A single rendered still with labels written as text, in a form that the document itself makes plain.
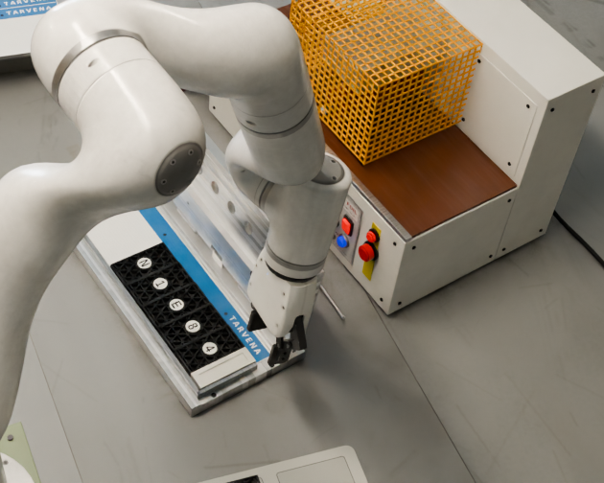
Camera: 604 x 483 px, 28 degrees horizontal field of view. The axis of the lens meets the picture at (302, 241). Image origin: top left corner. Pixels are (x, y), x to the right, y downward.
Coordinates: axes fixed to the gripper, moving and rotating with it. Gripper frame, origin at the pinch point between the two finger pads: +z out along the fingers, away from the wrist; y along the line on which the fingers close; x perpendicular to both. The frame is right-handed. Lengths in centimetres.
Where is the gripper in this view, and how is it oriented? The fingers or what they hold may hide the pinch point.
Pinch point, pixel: (268, 337)
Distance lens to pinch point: 171.9
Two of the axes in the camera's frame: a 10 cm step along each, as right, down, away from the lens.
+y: 4.6, 6.7, -5.9
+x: 8.6, -1.7, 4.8
